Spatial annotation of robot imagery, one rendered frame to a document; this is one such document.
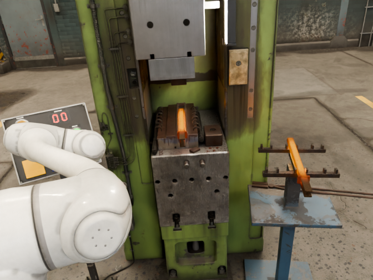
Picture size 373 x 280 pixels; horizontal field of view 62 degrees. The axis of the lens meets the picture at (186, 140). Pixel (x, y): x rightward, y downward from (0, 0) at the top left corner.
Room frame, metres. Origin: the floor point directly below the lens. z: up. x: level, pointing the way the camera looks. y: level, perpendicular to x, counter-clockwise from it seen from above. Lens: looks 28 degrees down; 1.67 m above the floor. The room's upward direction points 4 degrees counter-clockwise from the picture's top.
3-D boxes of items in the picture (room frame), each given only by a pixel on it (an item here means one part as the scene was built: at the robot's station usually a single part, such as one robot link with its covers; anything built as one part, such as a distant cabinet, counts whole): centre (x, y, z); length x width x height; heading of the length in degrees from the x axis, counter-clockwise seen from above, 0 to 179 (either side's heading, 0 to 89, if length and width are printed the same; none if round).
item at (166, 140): (1.57, 0.04, 0.96); 0.42 x 0.20 x 0.09; 0
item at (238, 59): (1.49, -0.27, 1.27); 0.09 x 0.02 x 0.17; 90
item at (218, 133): (1.42, -0.14, 0.95); 0.12 x 0.08 x 0.06; 0
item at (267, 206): (1.21, -0.49, 0.64); 0.40 x 0.30 x 0.02; 82
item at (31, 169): (1.12, 0.64, 1.01); 0.07 x 0.05 x 0.07; 115
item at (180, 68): (1.57, 0.04, 1.32); 0.42 x 0.20 x 0.10; 0
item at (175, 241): (1.58, -0.01, 0.23); 0.55 x 0.37 x 0.47; 0
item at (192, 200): (1.58, -0.01, 0.69); 0.56 x 0.38 x 0.45; 0
